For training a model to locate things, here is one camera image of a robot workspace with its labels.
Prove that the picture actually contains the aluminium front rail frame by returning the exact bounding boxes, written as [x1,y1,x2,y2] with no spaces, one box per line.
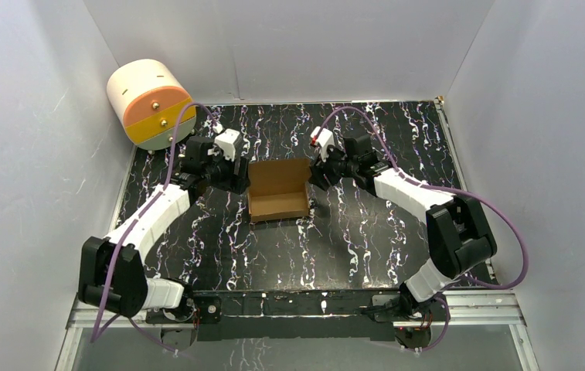
[56,289,539,370]

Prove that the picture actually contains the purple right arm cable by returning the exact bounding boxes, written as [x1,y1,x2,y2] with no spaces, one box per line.
[311,106,531,353]

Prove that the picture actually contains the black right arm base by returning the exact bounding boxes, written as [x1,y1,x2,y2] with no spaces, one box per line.
[360,293,451,354]

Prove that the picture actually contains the brown cardboard box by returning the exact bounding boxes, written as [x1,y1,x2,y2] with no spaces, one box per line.
[247,158,311,223]

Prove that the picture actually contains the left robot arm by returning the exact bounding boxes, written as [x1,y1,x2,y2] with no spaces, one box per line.
[77,129,250,322]

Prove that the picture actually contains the round pastel drawer cabinet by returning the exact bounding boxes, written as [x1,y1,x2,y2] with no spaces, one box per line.
[106,59,196,151]

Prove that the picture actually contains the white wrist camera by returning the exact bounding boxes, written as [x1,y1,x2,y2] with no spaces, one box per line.
[213,124,243,162]
[311,126,335,162]

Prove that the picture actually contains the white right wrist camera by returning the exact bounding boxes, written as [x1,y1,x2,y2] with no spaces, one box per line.
[311,126,335,162]

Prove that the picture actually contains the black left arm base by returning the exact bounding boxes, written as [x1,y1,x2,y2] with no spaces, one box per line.
[142,280,223,348]

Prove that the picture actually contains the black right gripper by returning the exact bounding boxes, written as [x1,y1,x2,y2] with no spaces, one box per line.
[308,142,358,192]

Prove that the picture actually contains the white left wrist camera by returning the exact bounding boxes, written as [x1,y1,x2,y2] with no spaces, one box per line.
[213,124,243,162]

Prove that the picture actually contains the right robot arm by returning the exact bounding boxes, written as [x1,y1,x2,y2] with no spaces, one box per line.
[309,127,497,320]

